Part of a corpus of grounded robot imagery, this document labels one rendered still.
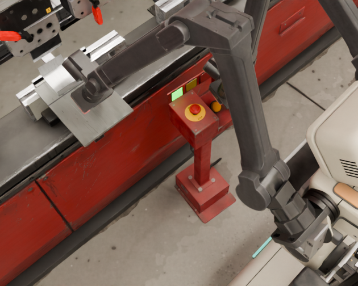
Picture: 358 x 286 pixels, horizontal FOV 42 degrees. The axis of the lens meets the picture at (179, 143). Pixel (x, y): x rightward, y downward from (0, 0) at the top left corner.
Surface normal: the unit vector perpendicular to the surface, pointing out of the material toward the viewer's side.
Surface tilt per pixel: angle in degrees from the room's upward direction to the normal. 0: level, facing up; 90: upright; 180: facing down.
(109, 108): 0
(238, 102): 79
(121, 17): 0
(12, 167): 0
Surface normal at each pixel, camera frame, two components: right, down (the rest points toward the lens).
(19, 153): -0.03, -0.47
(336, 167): -0.71, 0.63
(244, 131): -0.57, 0.62
